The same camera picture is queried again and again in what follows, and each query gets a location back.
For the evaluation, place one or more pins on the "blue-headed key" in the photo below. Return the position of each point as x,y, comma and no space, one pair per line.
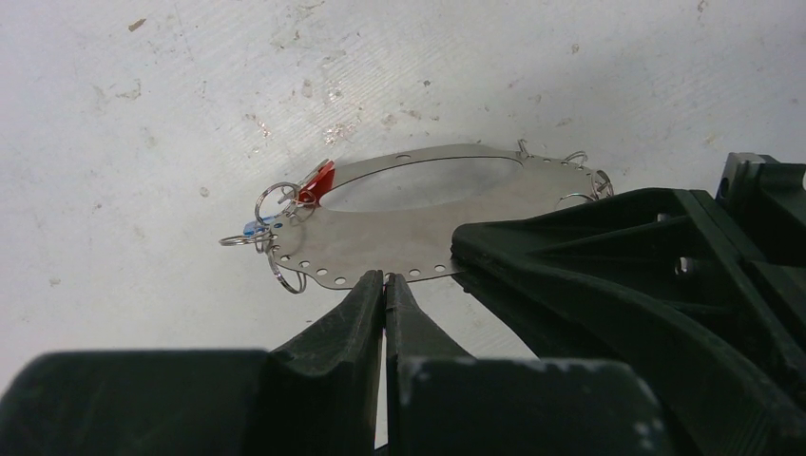
254,227

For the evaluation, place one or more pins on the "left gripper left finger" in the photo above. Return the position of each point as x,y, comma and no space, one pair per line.
314,395

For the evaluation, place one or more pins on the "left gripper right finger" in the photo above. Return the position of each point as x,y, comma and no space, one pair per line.
443,401

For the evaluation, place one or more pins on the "red-headed key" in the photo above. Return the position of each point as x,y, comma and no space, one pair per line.
317,183

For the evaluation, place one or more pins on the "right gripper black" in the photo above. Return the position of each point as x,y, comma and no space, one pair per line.
704,298

